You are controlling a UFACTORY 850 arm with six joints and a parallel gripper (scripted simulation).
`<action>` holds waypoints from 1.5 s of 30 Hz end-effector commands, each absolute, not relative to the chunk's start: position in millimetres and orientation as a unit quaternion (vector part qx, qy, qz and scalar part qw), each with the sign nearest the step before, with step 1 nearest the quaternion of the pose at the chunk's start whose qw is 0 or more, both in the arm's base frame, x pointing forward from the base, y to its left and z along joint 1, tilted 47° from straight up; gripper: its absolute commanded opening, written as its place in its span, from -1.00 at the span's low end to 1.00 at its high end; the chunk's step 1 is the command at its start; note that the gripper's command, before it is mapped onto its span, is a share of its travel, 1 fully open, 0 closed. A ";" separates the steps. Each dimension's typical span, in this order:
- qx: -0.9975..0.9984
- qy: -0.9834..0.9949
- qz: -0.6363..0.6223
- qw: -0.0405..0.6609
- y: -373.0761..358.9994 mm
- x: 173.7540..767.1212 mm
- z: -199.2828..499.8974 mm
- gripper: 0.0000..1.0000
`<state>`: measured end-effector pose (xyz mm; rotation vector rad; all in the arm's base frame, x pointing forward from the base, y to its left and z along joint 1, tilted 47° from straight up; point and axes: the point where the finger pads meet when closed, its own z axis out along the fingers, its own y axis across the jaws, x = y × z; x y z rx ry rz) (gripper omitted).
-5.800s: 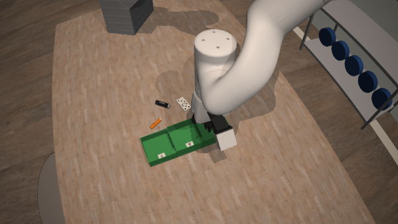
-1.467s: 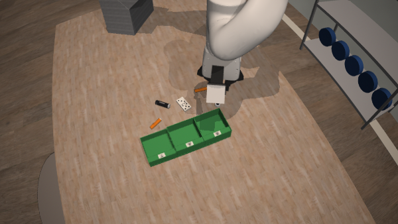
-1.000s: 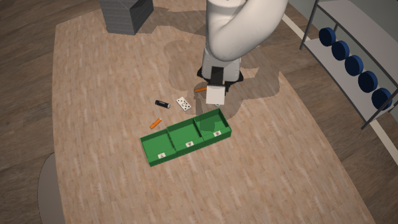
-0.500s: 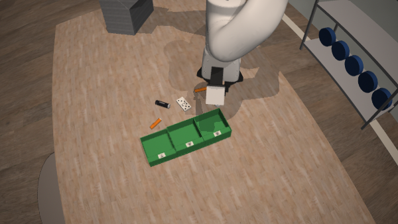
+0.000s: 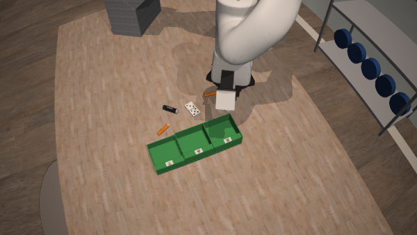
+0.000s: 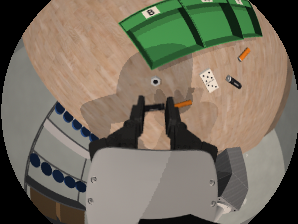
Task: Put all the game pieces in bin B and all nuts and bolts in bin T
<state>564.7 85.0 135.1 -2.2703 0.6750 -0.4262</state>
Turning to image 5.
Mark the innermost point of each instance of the white domino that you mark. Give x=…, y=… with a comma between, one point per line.
x=192, y=109

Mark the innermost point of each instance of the green three-compartment tray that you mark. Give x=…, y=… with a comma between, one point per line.
x=205, y=139

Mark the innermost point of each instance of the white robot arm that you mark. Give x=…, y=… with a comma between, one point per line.
x=245, y=29

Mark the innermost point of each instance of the black aa battery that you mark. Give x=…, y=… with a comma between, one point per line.
x=170, y=109

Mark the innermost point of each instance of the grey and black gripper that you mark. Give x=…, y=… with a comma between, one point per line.
x=242, y=73

